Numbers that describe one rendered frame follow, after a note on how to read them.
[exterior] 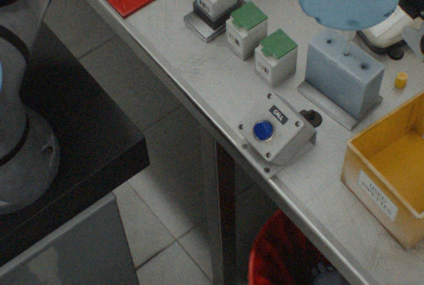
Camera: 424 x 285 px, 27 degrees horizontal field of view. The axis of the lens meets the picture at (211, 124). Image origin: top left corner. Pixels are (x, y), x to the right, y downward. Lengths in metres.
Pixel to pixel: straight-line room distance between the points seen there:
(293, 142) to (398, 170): 0.15
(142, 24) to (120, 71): 1.04
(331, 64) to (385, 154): 0.14
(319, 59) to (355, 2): 0.55
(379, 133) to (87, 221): 0.40
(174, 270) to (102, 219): 0.88
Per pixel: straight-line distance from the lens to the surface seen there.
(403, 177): 1.18
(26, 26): 1.03
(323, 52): 1.17
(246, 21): 1.24
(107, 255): 1.30
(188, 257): 2.08
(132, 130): 1.13
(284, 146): 1.13
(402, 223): 1.10
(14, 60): 1.00
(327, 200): 1.16
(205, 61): 1.28
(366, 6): 0.63
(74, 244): 1.21
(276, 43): 1.21
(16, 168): 1.06
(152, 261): 2.08
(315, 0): 0.63
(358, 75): 1.15
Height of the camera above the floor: 1.91
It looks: 58 degrees down
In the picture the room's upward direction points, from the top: 3 degrees counter-clockwise
